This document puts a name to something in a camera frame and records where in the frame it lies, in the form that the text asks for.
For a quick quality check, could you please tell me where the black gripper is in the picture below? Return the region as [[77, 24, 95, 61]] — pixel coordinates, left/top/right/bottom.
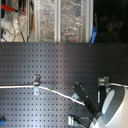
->
[[74, 83, 106, 116]]

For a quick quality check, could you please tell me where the white cable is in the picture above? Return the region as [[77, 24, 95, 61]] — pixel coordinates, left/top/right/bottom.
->
[[0, 82, 128, 107]]

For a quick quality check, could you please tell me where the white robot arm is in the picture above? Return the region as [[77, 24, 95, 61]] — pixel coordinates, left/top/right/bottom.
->
[[75, 83, 128, 128]]

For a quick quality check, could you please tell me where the black pegboard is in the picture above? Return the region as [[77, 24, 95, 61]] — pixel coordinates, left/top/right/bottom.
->
[[0, 43, 128, 128]]

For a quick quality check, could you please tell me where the foil-wrapped right panel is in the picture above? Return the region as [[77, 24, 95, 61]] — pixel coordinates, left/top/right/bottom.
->
[[61, 0, 86, 43]]

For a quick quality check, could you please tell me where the foil-wrapped panel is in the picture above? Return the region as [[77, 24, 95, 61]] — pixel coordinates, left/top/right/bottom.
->
[[34, 0, 55, 42], [61, 0, 86, 43]]

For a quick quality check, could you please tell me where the foil-wrapped left panel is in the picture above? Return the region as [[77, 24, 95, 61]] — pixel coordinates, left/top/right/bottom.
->
[[34, 0, 55, 42]]

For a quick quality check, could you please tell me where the blue object bottom left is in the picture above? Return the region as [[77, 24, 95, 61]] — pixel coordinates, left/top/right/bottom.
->
[[0, 116, 6, 126]]

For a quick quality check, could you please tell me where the right metal cable clip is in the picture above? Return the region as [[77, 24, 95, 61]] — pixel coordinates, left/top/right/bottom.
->
[[98, 77, 109, 87]]

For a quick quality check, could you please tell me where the metal cable clip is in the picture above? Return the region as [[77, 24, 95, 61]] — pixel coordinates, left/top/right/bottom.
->
[[98, 77, 109, 87], [33, 75, 40, 95], [68, 115, 80, 127]]

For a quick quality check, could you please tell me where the bottom metal cable clip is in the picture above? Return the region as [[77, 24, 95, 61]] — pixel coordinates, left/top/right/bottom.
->
[[68, 115, 80, 127]]

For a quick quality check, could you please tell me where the blue clamp handle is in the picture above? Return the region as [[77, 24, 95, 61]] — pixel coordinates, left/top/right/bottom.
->
[[91, 26, 98, 44]]

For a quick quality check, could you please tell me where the left metal cable clip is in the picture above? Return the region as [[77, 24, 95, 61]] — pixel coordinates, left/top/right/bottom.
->
[[33, 75, 40, 95]]

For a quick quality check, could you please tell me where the white window frame post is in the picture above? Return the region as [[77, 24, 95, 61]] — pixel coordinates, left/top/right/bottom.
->
[[54, 0, 61, 42]]

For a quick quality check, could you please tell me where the red-handled tool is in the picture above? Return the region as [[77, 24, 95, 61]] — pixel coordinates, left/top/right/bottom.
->
[[6, 7, 25, 15]]

